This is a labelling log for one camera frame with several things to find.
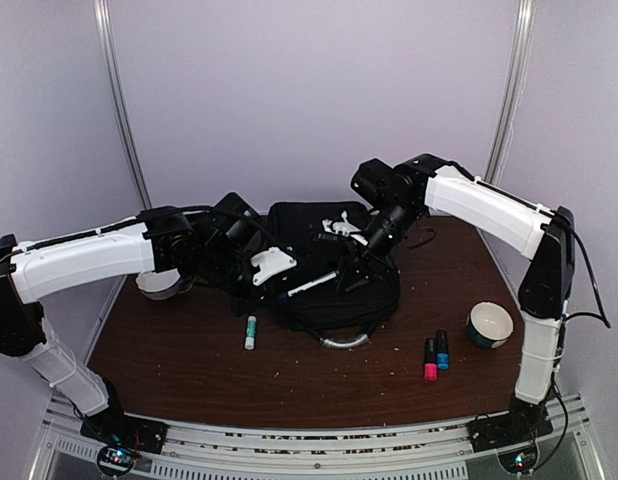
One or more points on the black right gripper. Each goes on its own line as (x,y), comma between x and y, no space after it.
(348,273)

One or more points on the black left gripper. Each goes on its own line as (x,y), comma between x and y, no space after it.
(243,304)

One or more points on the black student backpack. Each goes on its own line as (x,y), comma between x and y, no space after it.
(314,237)

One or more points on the small black pen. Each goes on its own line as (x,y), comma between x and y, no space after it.
(285,296)

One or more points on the blue capped black highlighter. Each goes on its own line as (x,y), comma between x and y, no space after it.
(442,350)

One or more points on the pink capped black highlighter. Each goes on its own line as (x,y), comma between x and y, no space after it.
(430,360)

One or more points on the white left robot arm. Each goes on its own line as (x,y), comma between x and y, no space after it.
(167,248)

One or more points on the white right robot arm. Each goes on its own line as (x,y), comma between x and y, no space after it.
(544,237)

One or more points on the blue white ceramic bowl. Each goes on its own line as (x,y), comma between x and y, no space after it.
(489,325)

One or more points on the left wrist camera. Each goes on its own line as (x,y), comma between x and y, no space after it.
(231,215)

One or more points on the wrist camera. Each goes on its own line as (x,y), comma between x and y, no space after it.
(371,181)
(231,215)

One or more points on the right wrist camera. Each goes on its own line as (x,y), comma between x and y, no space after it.
(371,181)

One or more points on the left aluminium corner post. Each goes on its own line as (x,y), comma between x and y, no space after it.
(121,114)

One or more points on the aluminium corner post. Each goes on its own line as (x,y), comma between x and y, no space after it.
(121,114)
(513,91)

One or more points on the right aluminium corner post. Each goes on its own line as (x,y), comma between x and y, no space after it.
(513,91)

